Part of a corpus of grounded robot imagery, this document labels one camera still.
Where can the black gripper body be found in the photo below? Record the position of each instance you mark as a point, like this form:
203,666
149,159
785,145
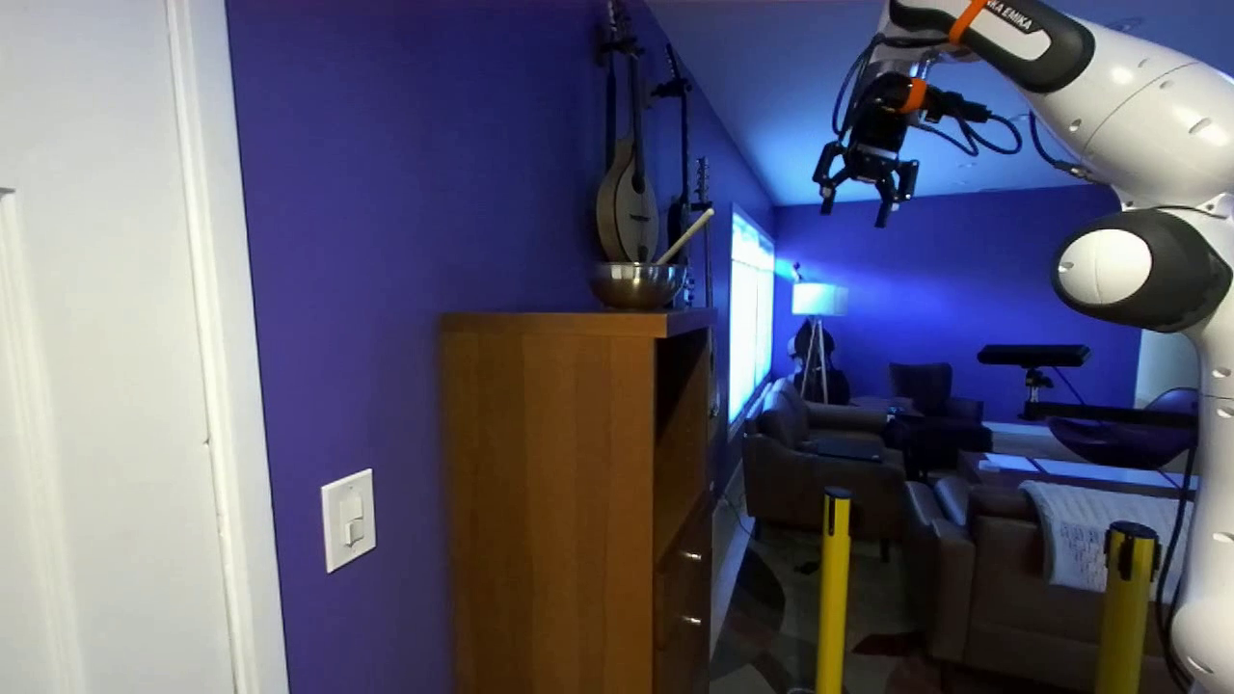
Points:
880,139

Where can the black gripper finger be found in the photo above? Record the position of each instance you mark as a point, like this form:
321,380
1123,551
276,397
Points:
894,190
830,178

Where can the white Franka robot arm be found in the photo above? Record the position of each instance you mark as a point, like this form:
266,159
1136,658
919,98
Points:
1157,100

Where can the brown wooden cabinet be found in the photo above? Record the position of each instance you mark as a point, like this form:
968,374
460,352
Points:
554,513

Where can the glowing lamp on tripod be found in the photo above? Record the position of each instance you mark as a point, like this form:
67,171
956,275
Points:
816,299

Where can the bright window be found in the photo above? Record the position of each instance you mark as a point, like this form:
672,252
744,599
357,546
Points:
748,311

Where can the black chair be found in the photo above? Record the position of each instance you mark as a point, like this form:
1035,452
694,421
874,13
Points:
919,385

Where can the hanging mandolin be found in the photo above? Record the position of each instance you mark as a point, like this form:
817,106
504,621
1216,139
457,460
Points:
624,193

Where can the brown sofa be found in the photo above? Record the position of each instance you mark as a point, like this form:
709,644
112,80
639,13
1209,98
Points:
812,462

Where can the dark round bowl chair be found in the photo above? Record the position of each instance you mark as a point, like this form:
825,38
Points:
1119,438

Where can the white patterned blanket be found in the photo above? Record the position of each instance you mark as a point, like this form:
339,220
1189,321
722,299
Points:
1094,527

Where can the brown armchair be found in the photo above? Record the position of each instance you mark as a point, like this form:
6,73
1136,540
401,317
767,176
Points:
990,581

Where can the small metal drawer knob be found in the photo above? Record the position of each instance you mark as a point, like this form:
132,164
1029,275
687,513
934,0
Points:
693,558
693,621

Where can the white panel door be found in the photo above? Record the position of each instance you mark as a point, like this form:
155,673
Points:
103,385

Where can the yellow black-capped post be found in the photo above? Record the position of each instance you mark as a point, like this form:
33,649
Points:
1126,601
833,592

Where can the large white light switch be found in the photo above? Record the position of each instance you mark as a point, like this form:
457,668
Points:
348,516

